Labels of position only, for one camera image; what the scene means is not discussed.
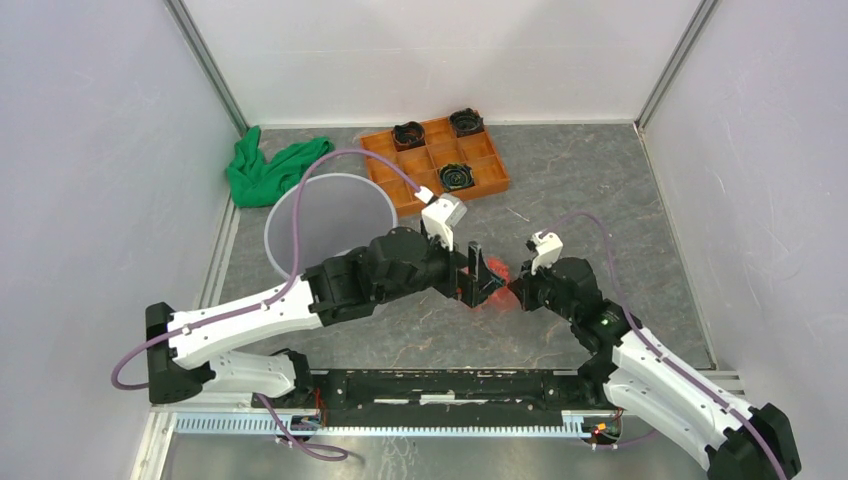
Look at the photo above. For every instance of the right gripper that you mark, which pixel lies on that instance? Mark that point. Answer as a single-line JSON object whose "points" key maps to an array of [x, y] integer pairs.
{"points": [[524, 283]]}

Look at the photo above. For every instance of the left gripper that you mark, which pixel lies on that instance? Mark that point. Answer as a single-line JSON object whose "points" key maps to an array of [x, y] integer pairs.
{"points": [[461, 285]]}

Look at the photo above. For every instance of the red plastic trash bag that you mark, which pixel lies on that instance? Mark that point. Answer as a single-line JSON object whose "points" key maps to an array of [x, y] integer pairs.
{"points": [[502, 300]]}

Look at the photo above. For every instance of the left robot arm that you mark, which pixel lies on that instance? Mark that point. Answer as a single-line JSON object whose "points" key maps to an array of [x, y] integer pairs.
{"points": [[202, 350]]}

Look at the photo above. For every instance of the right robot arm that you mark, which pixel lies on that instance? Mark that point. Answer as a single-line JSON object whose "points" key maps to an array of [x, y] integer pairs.
{"points": [[632, 370]]}

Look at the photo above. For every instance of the grey trash bin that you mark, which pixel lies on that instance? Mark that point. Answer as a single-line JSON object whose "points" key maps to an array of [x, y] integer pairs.
{"points": [[338, 212]]}

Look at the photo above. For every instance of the orange compartment tray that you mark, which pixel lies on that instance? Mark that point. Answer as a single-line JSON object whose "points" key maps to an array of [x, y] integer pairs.
{"points": [[423, 163]]}

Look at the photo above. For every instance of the rolled black belt right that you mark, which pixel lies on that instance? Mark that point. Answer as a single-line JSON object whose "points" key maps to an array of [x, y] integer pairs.
{"points": [[466, 122]]}

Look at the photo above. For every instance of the rolled black belt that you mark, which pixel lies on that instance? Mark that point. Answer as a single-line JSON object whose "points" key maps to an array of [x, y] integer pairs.
{"points": [[408, 136], [466, 122]]}

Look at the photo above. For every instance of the rolled black belt left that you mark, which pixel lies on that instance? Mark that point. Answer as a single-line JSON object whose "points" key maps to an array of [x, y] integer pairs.
{"points": [[408, 136]]}

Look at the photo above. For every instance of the green cloth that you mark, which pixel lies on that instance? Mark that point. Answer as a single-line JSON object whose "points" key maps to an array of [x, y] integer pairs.
{"points": [[256, 181]]}

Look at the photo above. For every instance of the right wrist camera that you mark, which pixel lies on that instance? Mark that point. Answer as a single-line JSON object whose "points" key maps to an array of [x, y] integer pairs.
{"points": [[545, 248]]}

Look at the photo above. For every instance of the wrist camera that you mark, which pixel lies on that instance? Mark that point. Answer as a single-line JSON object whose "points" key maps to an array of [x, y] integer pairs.
{"points": [[440, 216], [545, 248]]}

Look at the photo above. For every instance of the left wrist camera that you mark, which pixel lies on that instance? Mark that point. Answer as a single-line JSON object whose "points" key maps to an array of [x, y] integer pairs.
{"points": [[440, 216]]}

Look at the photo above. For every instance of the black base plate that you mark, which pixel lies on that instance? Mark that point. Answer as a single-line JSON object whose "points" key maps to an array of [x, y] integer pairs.
{"points": [[444, 397]]}

